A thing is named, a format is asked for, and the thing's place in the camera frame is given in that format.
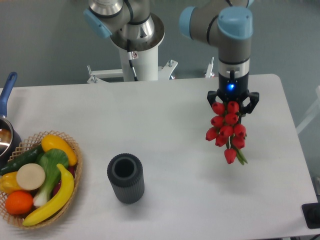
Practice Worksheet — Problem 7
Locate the green cucumber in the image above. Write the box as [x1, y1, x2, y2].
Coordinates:
[0, 144, 44, 176]

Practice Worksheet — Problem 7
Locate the blue handled saucepan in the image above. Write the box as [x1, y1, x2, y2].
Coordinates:
[0, 72, 21, 168]

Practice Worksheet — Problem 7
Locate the black device at edge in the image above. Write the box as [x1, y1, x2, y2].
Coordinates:
[301, 202, 320, 229]

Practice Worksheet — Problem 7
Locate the yellow squash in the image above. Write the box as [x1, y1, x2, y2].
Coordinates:
[41, 134, 78, 166]

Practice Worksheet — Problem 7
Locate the white frame at right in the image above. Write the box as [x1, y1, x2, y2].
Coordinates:
[296, 85, 320, 135]

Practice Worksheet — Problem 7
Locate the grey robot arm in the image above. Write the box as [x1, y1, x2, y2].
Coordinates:
[83, 0, 260, 117]

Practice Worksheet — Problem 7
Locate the dark grey ribbed vase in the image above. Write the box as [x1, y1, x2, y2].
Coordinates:
[106, 153, 145, 204]

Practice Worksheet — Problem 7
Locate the orange fruit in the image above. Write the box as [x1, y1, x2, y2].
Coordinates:
[5, 190, 33, 215]

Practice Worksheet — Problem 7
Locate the green bok choy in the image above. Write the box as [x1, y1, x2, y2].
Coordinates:
[33, 148, 69, 208]

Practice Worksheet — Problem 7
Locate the red tulip bouquet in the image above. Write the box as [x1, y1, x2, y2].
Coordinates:
[205, 101, 247, 165]

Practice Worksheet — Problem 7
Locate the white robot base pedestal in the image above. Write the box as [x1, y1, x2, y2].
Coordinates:
[87, 43, 178, 84]

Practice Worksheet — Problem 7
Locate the yellow banana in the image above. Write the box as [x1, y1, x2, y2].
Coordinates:
[22, 163, 75, 227]

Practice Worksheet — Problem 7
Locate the yellow bell pepper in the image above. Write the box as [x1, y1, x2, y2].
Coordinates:
[0, 171, 23, 195]

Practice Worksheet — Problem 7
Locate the beige round slice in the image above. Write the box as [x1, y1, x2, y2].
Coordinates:
[16, 163, 46, 191]

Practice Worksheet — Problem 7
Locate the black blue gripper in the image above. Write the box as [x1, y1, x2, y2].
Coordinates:
[207, 58, 260, 123]

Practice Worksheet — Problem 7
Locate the woven wicker basket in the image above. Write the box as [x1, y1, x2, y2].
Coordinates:
[0, 130, 83, 230]

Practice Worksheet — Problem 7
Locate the red vegetable in basket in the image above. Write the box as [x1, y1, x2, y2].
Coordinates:
[51, 166, 76, 197]

